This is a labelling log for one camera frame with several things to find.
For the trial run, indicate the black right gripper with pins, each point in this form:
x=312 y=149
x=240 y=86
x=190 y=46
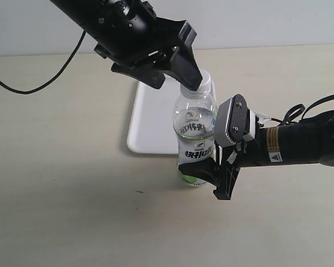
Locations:
x=223 y=173

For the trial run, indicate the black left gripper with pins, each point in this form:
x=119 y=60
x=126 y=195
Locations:
x=139 y=46

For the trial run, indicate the white bottle cap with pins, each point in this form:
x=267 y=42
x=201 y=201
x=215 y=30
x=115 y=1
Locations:
x=204 y=87

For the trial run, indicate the clear plastic drink bottle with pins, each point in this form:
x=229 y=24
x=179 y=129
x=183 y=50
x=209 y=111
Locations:
x=194 y=122

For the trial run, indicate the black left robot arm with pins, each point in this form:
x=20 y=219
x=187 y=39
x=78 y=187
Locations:
x=84 y=12

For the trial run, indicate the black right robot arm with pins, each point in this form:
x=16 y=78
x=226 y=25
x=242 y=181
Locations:
x=311 y=141

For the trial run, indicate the white plastic tray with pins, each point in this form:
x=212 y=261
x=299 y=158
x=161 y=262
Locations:
x=151 y=126

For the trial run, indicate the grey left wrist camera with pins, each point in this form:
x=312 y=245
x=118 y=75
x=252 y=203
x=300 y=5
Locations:
x=187 y=34

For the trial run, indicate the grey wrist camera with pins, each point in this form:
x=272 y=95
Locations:
x=187 y=34
x=231 y=121

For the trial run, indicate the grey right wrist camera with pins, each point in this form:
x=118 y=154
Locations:
x=231 y=121

